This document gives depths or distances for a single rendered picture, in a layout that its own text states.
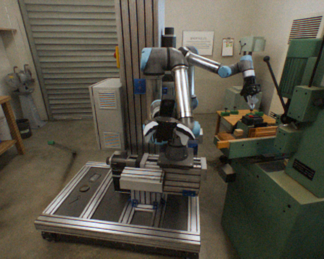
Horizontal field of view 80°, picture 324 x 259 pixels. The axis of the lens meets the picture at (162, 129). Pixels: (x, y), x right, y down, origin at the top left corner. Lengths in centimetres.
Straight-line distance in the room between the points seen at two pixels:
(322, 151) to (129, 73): 110
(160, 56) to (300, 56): 72
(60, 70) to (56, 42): 48
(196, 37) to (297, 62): 306
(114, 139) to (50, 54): 310
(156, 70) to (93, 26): 313
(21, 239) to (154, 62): 180
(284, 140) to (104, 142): 111
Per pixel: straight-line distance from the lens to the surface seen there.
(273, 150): 142
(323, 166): 117
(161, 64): 102
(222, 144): 122
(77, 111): 438
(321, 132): 115
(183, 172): 126
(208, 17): 427
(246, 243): 169
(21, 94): 425
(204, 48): 423
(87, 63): 412
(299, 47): 128
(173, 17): 411
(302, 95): 109
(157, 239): 156
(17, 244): 215
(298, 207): 118
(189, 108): 90
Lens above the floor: 148
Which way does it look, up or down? 24 degrees down
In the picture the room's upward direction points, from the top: straight up
